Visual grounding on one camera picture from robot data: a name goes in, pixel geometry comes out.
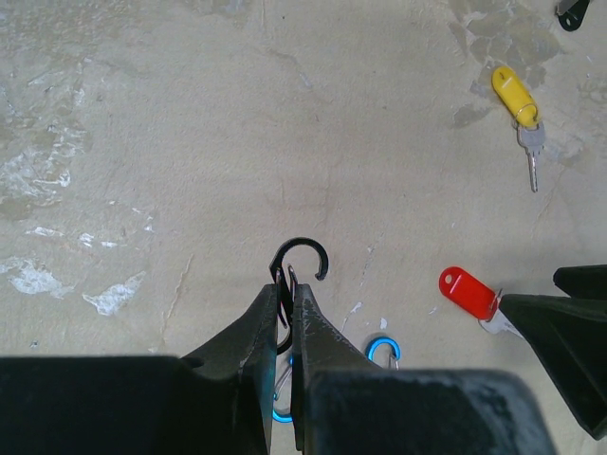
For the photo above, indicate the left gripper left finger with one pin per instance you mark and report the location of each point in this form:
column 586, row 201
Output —
column 215, row 400

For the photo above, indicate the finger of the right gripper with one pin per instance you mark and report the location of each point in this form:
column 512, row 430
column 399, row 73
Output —
column 568, row 336
column 587, row 282

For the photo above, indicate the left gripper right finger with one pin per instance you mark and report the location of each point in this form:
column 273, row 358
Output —
column 343, row 403

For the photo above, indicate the red tag key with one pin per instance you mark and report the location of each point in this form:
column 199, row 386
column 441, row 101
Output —
column 477, row 299

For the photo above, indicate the teal carabiner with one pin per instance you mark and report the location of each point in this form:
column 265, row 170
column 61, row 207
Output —
column 281, row 412
column 384, row 351

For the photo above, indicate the yellow tag key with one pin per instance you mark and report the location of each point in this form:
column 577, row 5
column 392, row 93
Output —
column 525, row 112

